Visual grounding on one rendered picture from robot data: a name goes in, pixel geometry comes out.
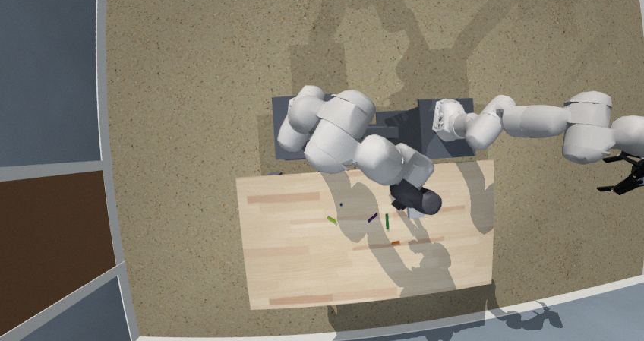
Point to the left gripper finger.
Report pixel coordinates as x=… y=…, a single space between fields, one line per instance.
x=625 y=185
x=622 y=156

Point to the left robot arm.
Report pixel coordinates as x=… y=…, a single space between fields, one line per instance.
x=585 y=122

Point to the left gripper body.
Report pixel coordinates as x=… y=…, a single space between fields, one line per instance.
x=641 y=173

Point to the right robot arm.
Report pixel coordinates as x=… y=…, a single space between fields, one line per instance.
x=340 y=124

